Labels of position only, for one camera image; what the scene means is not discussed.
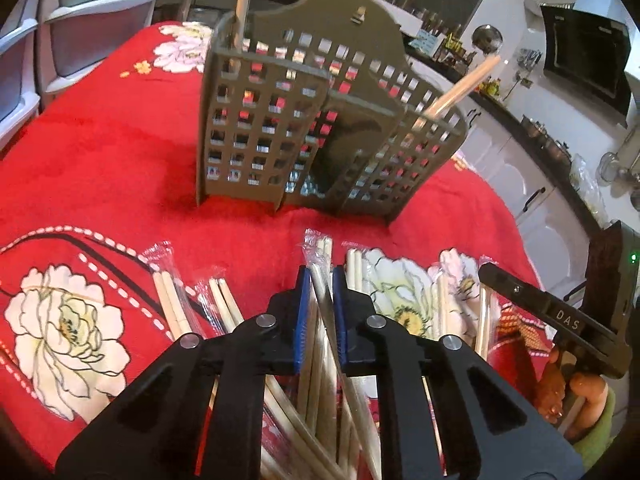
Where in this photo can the white kitchen cabinets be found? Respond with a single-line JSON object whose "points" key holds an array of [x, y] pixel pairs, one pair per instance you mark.
{"points": [[554, 223]]}

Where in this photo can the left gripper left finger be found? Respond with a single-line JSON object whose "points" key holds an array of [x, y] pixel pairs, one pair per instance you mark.
{"points": [[154, 428]]}

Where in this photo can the right hand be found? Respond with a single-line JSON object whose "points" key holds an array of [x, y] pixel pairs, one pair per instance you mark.
{"points": [[578, 402]]}

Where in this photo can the chopstick pair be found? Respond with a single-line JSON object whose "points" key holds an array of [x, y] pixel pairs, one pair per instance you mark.
{"points": [[335, 411], [254, 431], [465, 307], [355, 270], [175, 301]]}

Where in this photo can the red floral tablecloth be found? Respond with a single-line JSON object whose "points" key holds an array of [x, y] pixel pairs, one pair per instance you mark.
{"points": [[107, 171]]}

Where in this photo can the olive perforated utensil holder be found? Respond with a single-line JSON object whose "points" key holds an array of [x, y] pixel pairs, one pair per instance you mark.
{"points": [[315, 105]]}

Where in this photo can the right white drawer unit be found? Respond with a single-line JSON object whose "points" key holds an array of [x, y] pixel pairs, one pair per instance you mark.
{"points": [[75, 36]]}

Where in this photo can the hanging pot lid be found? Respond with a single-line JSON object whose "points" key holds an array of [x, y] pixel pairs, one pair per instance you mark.
{"points": [[487, 39]]}

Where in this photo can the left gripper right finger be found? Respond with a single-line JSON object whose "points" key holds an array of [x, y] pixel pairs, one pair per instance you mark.
{"points": [[444, 412]]}

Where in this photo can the left white drawer unit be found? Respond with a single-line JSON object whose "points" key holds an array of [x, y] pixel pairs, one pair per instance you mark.
{"points": [[19, 97]]}

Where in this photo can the black range hood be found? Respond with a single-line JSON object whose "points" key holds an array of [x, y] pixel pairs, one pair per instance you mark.
{"points": [[589, 52]]}

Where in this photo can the white drawer unit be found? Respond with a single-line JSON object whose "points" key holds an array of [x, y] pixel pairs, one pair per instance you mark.
{"points": [[75, 36], [19, 97]]}

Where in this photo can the chopsticks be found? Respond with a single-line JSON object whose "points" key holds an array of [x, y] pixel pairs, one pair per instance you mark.
{"points": [[241, 10], [461, 89]]}

